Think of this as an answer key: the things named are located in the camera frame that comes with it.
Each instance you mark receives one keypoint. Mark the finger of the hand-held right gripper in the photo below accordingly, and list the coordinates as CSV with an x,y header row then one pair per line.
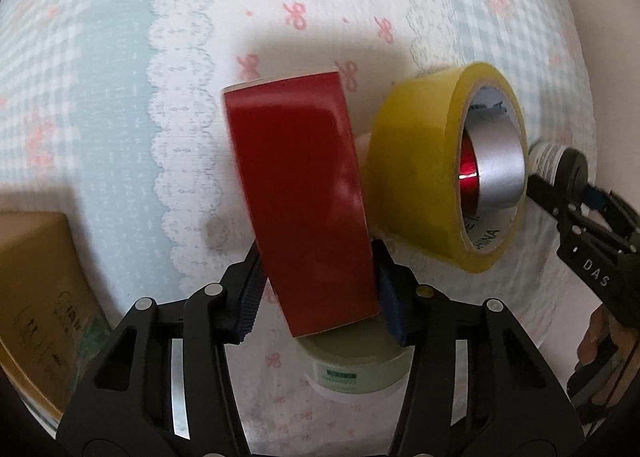
x,y
602,198
552,197

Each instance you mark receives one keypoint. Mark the brown cardboard box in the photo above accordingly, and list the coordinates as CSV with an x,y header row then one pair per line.
x,y
35,297

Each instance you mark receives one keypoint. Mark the person's right hand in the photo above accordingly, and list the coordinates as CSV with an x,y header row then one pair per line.
x,y
592,337

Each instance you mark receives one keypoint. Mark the beige tape roll green label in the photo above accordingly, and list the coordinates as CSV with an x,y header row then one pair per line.
x,y
357,362

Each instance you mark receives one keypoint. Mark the silver tape roll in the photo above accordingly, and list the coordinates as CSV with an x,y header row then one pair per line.
x,y
497,159

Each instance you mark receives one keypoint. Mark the red tape roll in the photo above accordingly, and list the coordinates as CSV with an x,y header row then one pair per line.
x,y
300,197

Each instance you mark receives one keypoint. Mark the yellow tape roll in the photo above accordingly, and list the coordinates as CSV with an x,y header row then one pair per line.
x,y
425,162

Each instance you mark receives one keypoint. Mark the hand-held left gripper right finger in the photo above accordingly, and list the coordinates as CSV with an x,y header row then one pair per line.
x,y
394,304

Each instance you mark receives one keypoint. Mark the printed checked bedsheet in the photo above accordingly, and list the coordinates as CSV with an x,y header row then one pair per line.
x,y
150,87

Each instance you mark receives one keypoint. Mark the white bottle black cap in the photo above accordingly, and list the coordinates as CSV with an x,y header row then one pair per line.
x,y
560,167

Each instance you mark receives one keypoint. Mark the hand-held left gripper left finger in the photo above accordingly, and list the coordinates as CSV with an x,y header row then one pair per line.
x,y
251,289

